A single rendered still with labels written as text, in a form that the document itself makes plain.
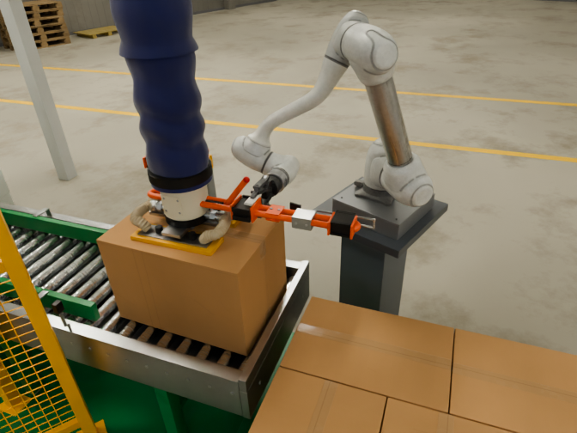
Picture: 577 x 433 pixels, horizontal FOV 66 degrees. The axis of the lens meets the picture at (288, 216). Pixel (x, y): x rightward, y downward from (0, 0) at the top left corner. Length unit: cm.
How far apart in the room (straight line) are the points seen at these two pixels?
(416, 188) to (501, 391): 78
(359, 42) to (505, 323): 187
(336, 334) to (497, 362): 59
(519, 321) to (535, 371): 103
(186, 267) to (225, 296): 17
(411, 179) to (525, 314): 138
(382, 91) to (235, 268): 79
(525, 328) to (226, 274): 187
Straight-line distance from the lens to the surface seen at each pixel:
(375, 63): 152
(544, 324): 293
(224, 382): 166
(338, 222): 143
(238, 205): 156
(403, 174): 181
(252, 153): 179
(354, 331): 184
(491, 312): 289
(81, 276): 236
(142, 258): 169
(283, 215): 150
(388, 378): 171
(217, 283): 155
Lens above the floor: 187
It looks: 32 degrees down
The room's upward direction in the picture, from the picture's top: 2 degrees counter-clockwise
